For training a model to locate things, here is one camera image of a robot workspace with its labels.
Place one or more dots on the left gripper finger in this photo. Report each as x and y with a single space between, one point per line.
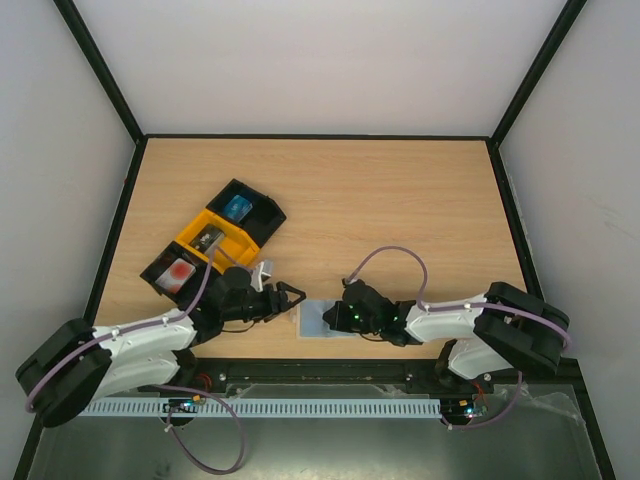
292 311
289 294

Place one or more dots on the yellow bin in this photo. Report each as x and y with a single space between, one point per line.
236 249

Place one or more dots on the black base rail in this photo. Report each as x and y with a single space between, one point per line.
219 375

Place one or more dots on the black bin near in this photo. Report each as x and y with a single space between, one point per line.
172 252

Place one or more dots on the blue card in bin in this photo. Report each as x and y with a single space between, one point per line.
237 208

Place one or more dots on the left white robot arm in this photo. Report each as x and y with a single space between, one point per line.
80 363

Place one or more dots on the translucent plastic card holder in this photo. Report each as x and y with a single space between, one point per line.
320 322

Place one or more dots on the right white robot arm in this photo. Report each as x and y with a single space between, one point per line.
503 328

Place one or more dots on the black card in bin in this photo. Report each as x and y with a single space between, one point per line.
207 239

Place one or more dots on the white red card in bin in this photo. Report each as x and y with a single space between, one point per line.
175 276

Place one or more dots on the white slotted cable duct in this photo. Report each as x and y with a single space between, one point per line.
267 408

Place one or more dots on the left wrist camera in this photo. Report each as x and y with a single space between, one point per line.
261 273

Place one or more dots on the black bin far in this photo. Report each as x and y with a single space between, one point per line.
256 214

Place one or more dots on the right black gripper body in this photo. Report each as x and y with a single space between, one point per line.
341 315

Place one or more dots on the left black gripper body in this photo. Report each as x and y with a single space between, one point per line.
256 310

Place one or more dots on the light blue card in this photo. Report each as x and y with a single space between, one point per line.
315 320

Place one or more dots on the black bin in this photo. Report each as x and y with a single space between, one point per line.
172 252
256 214

